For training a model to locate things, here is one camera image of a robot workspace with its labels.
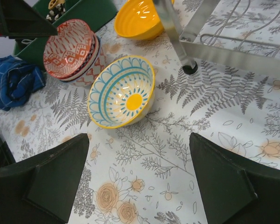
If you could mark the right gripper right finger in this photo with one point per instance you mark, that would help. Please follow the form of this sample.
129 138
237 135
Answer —
234 189

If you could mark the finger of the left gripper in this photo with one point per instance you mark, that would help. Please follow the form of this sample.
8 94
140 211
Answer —
18 20

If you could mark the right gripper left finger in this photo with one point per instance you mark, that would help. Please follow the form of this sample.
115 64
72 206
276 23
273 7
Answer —
42 189

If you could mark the blue zigzag red-inside bowl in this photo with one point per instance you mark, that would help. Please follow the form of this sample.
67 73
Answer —
64 53

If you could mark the red and white floral bowl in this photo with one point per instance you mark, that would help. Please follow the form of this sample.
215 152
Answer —
92 54

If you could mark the red white patterned bowl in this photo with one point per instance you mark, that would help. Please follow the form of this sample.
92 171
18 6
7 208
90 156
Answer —
88 77

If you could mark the yellow bowl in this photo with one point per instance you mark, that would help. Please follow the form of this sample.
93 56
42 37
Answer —
138 20

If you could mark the cream bowl with teal stripes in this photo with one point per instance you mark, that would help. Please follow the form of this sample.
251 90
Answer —
123 93

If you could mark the steel two-tier dish rack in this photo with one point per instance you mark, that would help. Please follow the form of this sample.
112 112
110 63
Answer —
243 34

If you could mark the blue plaid cloth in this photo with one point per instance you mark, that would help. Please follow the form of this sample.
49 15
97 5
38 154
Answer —
18 80

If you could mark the floral table mat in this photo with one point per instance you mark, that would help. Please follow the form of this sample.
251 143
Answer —
143 173

